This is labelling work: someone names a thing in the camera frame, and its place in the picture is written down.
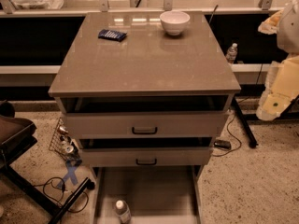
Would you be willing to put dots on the dark chair left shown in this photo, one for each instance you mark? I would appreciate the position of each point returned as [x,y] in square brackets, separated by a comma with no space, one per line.
[16,137]

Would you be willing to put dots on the open bottom grey drawer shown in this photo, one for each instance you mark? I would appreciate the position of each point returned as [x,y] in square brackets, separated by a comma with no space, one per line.
[155,195]

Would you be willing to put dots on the clear plastic water bottle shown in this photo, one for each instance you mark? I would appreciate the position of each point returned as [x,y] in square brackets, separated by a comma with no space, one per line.
[122,211]

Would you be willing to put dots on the grey drawer cabinet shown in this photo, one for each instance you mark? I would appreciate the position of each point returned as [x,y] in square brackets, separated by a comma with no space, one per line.
[149,71]

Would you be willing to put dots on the upper grey drawer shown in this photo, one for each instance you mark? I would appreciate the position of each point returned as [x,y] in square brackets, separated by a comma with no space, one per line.
[144,125]

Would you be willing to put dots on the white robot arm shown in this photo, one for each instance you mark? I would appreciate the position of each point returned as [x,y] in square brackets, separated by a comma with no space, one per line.
[288,30]

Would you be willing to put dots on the background plastic water bottle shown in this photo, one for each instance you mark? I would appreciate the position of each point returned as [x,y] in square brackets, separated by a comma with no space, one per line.
[231,53]

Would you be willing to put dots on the middle grey drawer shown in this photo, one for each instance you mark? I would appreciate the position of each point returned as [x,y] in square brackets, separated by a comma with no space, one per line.
[118,157]

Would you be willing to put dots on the white ceramic bowl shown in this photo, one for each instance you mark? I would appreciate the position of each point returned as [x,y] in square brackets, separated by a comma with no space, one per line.
[174,22]

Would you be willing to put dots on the wire basket with cans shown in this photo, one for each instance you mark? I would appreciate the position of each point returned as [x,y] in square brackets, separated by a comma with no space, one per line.
[62,144]

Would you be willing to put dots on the black power adapter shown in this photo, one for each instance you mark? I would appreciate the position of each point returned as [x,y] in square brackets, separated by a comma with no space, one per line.
[222,144]

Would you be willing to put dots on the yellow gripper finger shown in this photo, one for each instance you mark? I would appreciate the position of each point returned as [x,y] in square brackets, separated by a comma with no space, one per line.
[270,25]
[281,88]

